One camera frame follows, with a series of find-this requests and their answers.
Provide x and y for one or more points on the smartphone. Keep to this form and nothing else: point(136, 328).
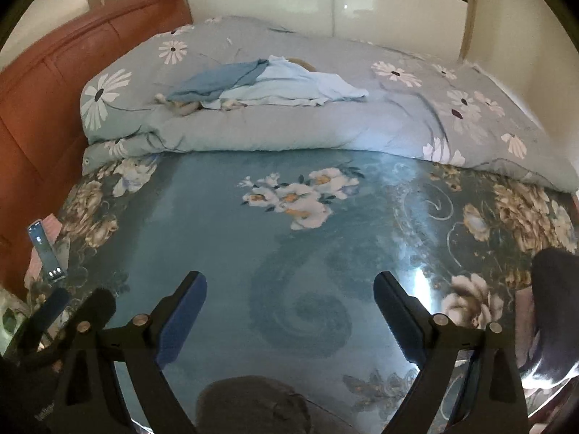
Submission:
point(45, 253)

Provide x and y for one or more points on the dark cloth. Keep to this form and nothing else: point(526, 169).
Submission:
point(556, 307)

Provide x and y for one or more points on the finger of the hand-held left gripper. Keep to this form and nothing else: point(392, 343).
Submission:
point(54, 303)
point(99, 305)

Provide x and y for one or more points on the glossy white wardrobe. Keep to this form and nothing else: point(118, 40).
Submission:
point(271, 4)

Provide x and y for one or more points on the blue t-shirt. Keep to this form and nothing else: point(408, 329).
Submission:
point(212, 81)

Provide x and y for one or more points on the light blue garment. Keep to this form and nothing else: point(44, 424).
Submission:
point(294, 86)

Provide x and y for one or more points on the beige door frame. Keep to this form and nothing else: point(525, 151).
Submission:
point(472, 18)

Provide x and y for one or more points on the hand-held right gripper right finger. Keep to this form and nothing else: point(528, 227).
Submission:
point(398, 321)

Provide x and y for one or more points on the beige patterned cloth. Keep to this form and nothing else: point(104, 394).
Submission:
point(181, 107)

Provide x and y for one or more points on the teal floral bed sheet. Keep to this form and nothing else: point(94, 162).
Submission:
point(271, 257)

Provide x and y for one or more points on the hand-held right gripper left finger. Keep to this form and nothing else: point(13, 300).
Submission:
point(183, 321)

